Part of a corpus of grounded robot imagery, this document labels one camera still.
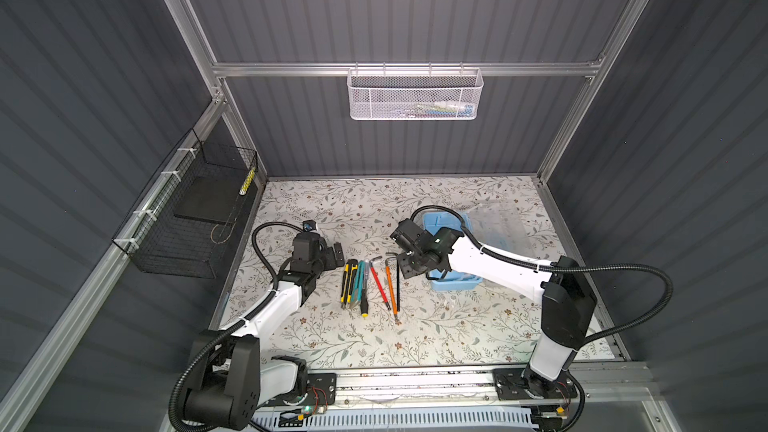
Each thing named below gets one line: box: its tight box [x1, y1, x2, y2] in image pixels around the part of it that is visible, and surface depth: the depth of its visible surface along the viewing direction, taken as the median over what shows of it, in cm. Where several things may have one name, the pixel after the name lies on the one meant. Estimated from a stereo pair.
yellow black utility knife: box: [340, 258, 358, 307], surface depth 93 cm
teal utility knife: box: [352, 260, 365, 306], surface depth 92 cm
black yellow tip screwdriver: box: [361, 259, 370, 318], surface depth 91 cm
